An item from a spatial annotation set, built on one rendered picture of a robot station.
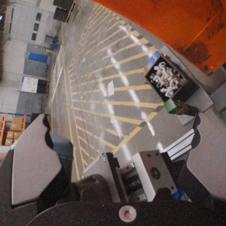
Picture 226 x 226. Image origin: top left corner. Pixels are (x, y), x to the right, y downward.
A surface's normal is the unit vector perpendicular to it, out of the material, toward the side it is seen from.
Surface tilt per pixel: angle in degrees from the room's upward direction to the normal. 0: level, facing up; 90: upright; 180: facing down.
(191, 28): 90
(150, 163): 90
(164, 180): 90
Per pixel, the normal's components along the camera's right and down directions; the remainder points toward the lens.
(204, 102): -0.83, -0.10
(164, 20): 0.25, 0.81
